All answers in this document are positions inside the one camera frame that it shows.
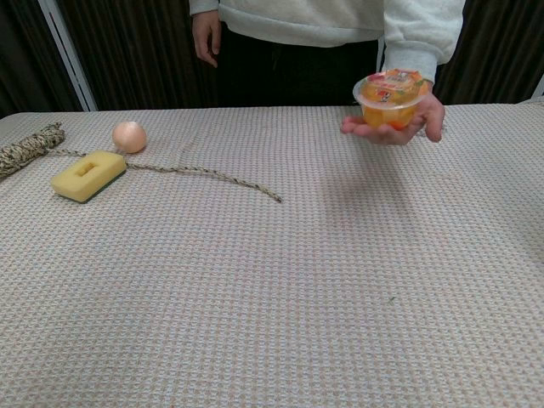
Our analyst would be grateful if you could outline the person's left forearm white sleeve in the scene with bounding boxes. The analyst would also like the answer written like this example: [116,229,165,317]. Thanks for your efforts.
[381,0,467,84]

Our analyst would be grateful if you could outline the dark pleated curtain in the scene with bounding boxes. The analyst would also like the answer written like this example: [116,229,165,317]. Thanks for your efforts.
[0,0,544,120]

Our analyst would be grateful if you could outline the person torso white sweatshirt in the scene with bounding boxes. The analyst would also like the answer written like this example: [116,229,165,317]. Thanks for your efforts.
[214,0,390,110]

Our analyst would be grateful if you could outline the white metal post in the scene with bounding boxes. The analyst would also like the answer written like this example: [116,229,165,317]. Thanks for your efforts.
[37,0,99,113]

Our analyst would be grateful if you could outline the peach-coloured egg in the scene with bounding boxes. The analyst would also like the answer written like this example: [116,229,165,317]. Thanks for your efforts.
[111,121,148,155]

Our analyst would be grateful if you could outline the yellow sponge with green pad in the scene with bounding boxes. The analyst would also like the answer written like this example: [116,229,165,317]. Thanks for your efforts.
[50,149,128,205]

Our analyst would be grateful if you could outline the orange fruit jelly cup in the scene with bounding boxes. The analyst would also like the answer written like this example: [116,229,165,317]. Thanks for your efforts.
[352,68,434,131]

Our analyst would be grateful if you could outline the person's right forearm white sleeve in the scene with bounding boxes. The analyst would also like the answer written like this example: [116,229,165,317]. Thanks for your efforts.
[188,0,221,18]

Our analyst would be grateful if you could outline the person's left hand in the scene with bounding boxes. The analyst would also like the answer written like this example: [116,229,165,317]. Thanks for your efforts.
[341,80,446,147]

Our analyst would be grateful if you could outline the checked woven tablecloth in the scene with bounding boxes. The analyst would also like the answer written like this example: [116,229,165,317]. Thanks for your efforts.
[0,103,544,408]

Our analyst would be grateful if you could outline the beige and brown twisted rope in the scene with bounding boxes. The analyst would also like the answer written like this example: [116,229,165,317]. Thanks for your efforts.
[0,122,283,204]

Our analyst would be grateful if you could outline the person's right hand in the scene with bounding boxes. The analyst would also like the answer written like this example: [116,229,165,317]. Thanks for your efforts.
[192,14,224,69]

